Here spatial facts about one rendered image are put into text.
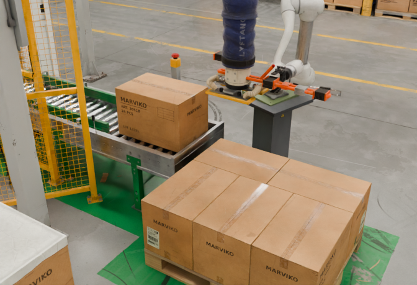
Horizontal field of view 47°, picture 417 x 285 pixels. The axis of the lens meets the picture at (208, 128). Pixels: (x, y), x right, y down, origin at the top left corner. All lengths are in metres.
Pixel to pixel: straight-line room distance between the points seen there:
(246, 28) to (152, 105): 0.96
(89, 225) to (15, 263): 1.83
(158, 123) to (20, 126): 0.98
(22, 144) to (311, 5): 2.26
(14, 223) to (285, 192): 1.71
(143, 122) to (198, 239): 1.14
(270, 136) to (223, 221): 1.35
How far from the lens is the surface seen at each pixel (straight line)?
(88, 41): 6.57
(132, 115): 3.75
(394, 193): 4.41
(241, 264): 2.91
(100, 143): 3.90
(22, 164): 3.40
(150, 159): 3.59
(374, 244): 3.80
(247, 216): 2.98
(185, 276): 3.34
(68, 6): 3.48
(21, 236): 2.22
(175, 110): 3.46
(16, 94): 3.23
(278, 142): 4.18
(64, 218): 4.01
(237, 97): 3.18
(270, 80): 3.15
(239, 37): 3.08
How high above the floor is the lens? 2.35
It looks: 27 degrees down
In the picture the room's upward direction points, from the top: straight up
